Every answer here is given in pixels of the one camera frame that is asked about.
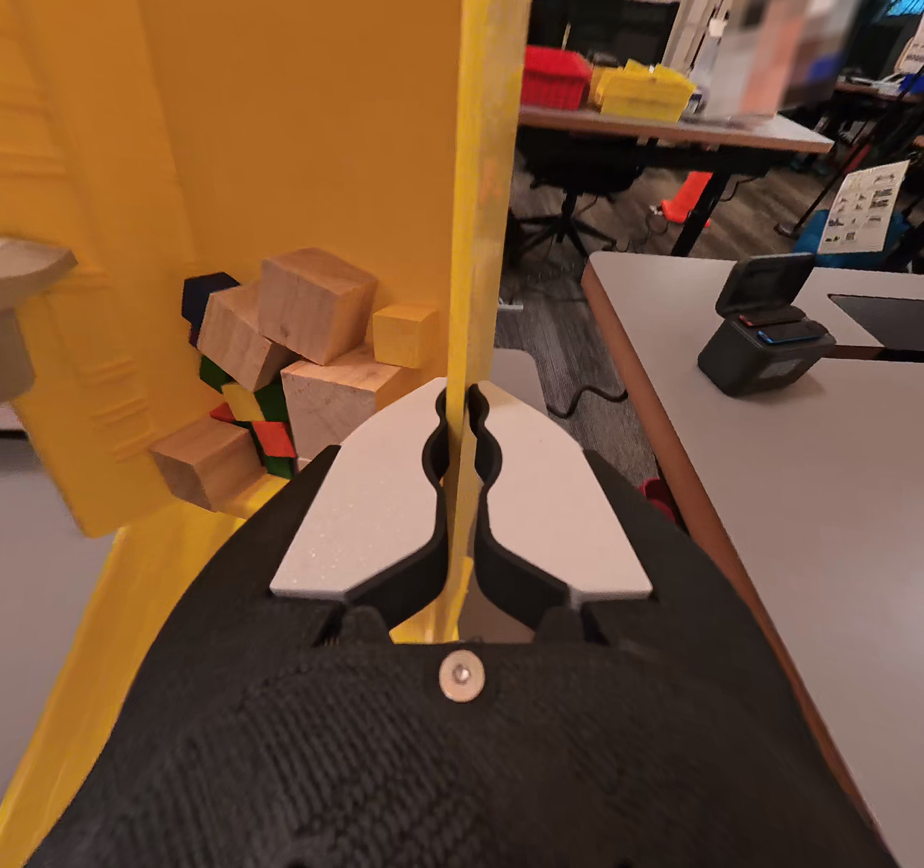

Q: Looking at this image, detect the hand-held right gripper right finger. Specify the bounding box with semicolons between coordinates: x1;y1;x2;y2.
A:
468;379;655;631

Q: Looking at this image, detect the grey table with black legs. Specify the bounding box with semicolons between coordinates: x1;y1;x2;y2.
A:
518;104;835;257

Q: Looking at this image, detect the black floor cable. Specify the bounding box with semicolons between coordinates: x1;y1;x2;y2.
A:
545;384;629;419

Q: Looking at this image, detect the black flat pad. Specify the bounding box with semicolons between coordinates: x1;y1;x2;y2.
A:
829;293;924;364

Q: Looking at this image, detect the yellow plastic box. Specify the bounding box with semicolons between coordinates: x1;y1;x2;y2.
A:
0;0;539;868

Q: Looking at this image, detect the small red object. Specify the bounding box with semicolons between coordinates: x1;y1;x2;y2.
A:
635;478;680;524

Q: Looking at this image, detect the orange cone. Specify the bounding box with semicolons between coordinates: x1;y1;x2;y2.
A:
660;171;716;228

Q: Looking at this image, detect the red storage bin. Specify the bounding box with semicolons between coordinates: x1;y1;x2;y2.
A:
521;45;594;110

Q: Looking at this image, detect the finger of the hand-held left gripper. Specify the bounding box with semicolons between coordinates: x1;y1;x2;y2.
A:
0;236;79;404

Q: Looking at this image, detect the black open charger case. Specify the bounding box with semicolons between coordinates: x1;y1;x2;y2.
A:
696;255;838;398

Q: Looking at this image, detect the pile of wooden cubes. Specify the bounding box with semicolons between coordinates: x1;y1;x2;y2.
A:
148;247;441;511

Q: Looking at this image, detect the black office chair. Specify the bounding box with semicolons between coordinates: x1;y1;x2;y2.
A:
509;114;645;264

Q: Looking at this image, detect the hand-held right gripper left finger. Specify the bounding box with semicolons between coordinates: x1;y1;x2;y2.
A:
269;376;454;631

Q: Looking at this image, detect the stack of yellow storage bins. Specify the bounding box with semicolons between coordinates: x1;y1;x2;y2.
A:
588;60;698;123

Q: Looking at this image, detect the white printed sign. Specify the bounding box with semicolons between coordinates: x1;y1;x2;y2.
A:
819;159;911;255

